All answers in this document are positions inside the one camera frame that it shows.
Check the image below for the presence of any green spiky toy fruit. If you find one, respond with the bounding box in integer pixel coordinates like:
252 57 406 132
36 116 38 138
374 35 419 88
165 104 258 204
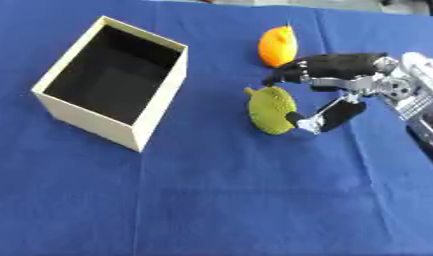
242 85 299 136

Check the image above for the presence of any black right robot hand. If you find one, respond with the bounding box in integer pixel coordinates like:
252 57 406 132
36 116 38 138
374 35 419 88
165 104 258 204
259 52 402 135

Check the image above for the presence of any orange toy fruit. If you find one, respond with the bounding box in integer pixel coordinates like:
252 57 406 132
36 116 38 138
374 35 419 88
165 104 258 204
256 24 300 69

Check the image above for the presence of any tan box with black inside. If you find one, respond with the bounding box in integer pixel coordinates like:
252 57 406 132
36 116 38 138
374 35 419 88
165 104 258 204
30 15 190 153

